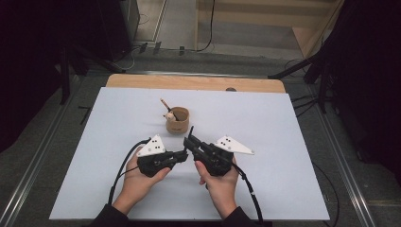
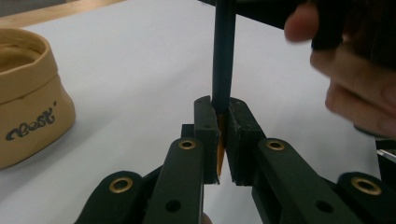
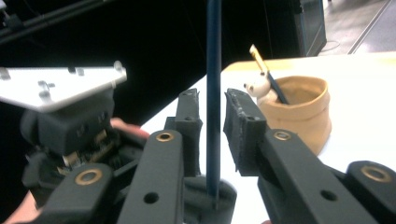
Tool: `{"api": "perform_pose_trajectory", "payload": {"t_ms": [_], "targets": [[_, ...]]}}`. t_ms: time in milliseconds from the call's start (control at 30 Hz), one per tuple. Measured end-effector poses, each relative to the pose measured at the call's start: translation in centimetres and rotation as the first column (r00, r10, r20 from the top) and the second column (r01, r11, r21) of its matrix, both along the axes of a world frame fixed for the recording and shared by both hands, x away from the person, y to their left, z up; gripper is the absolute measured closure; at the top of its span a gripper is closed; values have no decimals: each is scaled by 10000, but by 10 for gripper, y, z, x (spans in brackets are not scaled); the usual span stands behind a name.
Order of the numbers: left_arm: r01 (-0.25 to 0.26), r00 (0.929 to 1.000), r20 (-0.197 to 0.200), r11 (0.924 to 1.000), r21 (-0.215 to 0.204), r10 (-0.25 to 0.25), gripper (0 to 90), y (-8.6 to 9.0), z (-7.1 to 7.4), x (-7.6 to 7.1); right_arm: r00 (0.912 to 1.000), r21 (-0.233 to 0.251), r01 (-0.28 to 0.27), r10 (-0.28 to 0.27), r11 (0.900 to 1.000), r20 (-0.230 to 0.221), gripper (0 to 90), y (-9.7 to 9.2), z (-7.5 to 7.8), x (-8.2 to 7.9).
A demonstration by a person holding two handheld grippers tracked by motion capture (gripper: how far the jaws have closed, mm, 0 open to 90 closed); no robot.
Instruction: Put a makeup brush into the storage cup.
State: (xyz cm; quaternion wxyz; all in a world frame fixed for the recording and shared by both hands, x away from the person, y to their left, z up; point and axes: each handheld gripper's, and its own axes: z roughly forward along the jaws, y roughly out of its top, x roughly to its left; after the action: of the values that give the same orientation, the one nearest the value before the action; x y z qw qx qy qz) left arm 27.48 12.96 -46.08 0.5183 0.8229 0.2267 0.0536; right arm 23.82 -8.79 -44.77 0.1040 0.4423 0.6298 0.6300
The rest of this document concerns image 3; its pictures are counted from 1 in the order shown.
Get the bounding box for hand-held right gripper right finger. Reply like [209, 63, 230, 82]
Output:
[222, 88, 269, 177]

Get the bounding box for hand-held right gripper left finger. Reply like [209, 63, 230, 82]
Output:
[163, 88, 204, 178]

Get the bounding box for blue-handled makeup brush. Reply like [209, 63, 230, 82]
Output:
[205, 0, 223, 201]
[248, 44, 290, 105]

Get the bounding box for tan fabric pouch with bear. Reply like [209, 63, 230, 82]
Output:
[243, 75, 332, 157]

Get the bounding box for black metal stand bar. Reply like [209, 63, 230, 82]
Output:
[0, 0, 110, 45]

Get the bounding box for dark cabinet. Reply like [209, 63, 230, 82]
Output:
[291, 0, 328, 58]

